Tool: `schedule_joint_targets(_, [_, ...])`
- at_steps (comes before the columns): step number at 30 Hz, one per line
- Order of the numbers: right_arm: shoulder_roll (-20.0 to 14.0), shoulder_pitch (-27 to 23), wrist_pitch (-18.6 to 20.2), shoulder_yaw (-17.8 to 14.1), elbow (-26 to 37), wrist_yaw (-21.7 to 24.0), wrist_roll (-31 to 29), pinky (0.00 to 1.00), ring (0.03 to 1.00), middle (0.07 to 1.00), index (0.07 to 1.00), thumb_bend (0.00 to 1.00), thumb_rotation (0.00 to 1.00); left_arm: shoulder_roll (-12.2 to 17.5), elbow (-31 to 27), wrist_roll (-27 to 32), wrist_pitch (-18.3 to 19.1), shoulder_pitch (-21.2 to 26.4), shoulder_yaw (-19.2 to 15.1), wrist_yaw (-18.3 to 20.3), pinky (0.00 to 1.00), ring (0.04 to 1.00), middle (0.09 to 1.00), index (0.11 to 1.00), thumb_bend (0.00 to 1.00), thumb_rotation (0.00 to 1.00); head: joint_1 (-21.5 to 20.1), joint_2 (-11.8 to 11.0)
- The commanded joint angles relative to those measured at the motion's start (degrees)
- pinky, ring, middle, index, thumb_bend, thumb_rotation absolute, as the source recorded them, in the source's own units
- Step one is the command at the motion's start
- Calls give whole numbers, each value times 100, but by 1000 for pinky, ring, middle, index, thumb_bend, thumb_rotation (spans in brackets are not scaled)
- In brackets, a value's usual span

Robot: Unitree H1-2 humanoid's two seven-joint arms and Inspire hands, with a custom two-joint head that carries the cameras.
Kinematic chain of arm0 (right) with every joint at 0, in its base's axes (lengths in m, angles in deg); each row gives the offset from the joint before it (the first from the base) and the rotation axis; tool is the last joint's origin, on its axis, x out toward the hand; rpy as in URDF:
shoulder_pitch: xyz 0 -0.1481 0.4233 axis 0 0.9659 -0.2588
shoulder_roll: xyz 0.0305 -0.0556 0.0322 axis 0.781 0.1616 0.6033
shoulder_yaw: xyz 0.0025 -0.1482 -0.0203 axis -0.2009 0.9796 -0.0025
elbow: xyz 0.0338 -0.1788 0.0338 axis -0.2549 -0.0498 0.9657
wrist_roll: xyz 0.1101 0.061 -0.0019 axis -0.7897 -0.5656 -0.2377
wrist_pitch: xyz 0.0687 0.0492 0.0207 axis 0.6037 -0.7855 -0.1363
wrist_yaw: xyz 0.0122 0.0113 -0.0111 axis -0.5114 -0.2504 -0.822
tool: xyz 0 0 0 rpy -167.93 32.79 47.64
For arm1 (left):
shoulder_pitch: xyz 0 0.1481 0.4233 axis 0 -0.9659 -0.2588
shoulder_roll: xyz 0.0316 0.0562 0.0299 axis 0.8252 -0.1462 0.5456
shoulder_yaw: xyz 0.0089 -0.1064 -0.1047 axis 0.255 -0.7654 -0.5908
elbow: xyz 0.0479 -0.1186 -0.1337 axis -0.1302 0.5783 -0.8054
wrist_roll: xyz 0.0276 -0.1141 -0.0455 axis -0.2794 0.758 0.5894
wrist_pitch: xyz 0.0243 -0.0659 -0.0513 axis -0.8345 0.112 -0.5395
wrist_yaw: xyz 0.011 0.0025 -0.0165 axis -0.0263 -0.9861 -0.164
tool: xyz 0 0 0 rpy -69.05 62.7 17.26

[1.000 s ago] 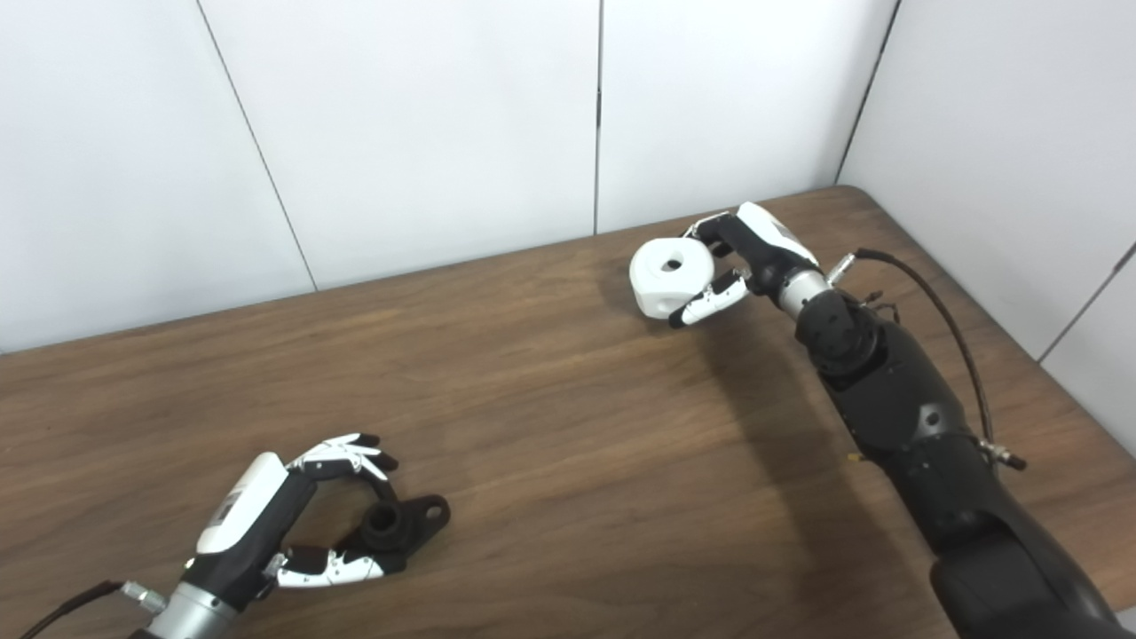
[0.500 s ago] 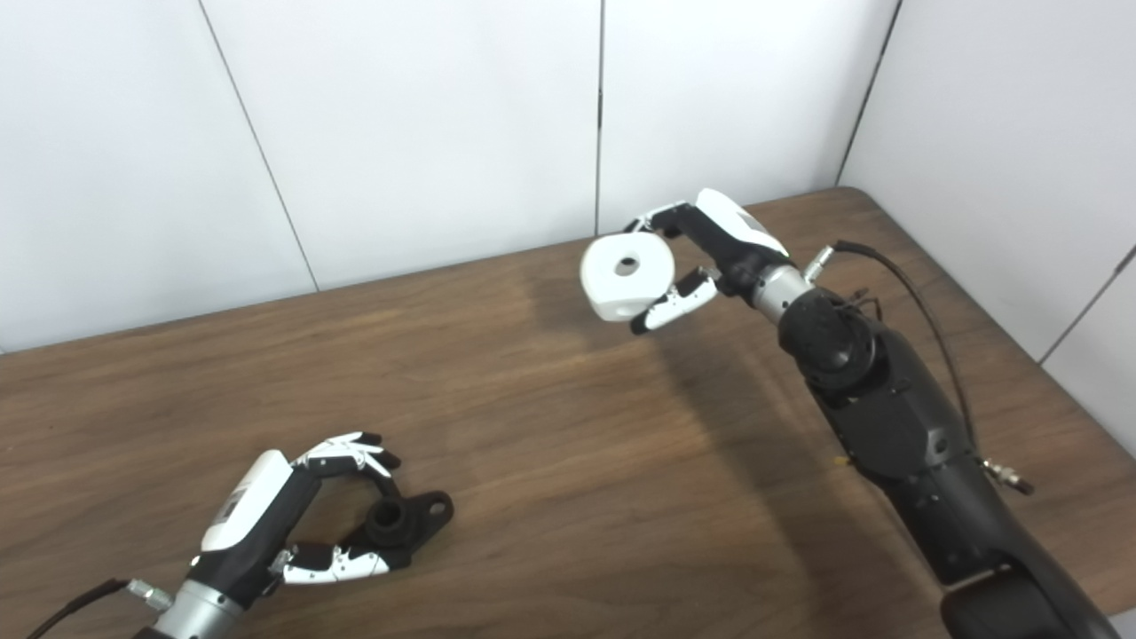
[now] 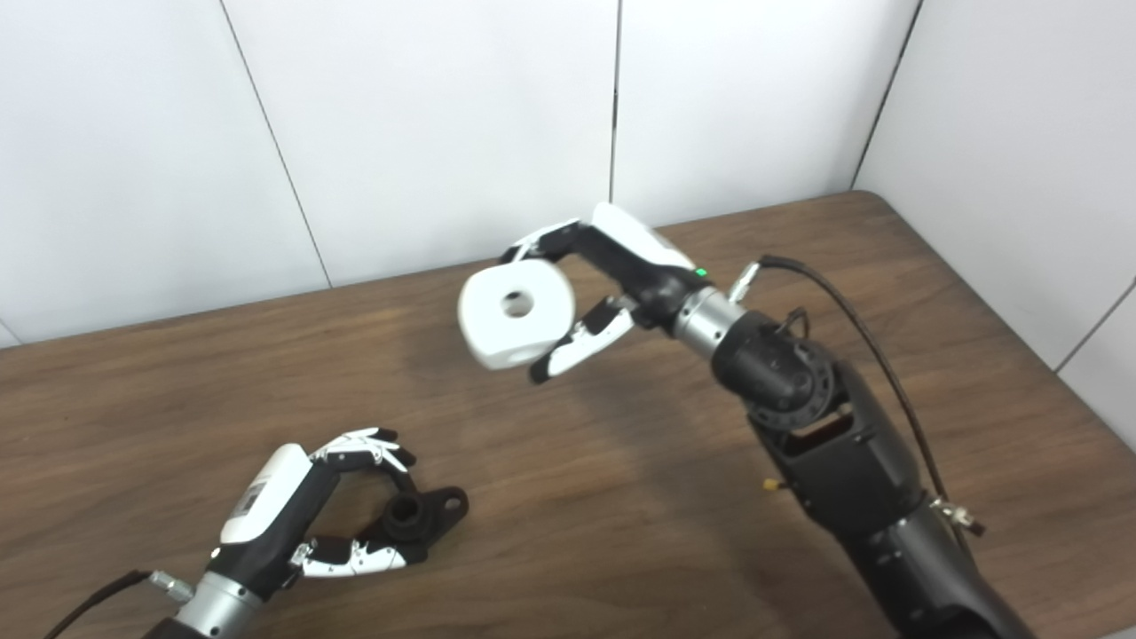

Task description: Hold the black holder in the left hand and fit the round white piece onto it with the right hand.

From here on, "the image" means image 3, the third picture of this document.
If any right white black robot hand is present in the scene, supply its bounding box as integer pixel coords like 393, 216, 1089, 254
500, 202, 713, 385

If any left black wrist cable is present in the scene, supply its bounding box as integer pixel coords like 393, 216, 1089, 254
43, 570, 194, 639

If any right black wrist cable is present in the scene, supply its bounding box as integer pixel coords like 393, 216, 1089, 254
728, 255, 986, 538

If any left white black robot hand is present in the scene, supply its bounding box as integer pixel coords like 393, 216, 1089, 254
206, 428, 429, 597

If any black flanged holder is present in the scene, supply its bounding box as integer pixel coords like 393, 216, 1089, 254
382, 485, 469, 544

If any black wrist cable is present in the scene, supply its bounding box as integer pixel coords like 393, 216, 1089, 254
728, 255, 986, 538
43, 570, 194, 639

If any round white piece with holes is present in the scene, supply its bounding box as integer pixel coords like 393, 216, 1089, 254
457, 259, 576, 371

